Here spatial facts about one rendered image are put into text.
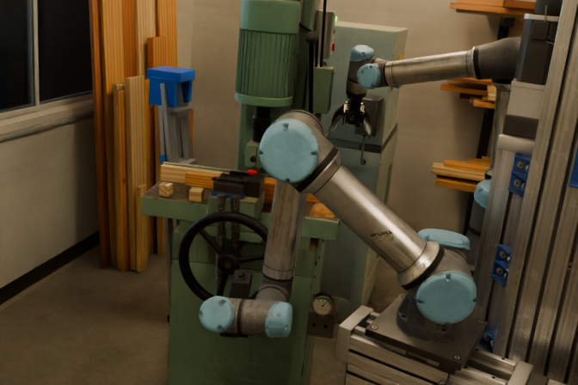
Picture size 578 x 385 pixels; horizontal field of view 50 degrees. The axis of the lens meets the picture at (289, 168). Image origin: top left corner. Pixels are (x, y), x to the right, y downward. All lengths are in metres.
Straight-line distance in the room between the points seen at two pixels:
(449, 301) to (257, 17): 0.98
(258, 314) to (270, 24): 0.85
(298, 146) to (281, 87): 0.70
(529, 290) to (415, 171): 2.82
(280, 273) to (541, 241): 0.59
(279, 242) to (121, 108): 1.99
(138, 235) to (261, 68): 1.80
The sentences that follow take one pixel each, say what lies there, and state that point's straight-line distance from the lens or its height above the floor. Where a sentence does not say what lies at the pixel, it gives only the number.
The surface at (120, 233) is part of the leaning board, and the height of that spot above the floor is 0.23.
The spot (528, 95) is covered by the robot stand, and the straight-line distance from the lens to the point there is 1.55.
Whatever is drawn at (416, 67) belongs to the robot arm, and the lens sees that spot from 1.88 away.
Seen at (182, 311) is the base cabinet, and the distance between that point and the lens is 2.05.
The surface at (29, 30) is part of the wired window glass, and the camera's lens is 3.22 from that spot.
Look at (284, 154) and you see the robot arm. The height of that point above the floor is 1.23.
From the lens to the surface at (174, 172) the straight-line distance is 2.08.
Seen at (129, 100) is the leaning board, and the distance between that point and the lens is 3.29.
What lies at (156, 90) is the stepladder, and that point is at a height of 1.07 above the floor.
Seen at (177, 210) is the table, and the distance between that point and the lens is 1.92.
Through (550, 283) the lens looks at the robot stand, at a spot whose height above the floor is 0.95.
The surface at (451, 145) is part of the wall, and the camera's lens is 4.26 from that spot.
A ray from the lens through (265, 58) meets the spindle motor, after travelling 1.84.
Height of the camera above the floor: 1.53
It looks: 16 degrees down
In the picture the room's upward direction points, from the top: 5 degrees clockwise
